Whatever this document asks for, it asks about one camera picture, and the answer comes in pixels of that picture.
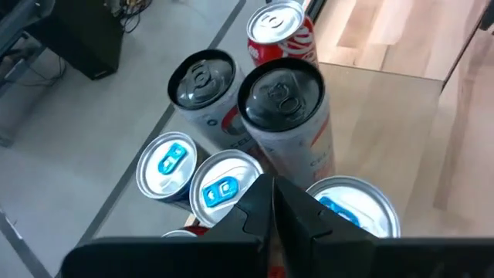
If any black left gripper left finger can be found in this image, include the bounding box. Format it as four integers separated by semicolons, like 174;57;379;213
61;173;275;278

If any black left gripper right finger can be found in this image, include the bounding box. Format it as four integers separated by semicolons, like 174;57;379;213
272;175;494;278

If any slim silver beverage can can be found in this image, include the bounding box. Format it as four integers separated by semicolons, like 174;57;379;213
134;131;211;212
306;175;401;239
188;148;266;229

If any Celsius Peach Vibe can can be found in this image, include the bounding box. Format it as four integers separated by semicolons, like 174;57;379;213
167;49;258;154
237;57;336;190

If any Coca-Cola Star Wars can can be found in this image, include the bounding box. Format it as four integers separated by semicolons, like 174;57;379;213
245;0;320;69

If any black aluminium table frame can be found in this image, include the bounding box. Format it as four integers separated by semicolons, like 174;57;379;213
304;0;329;22

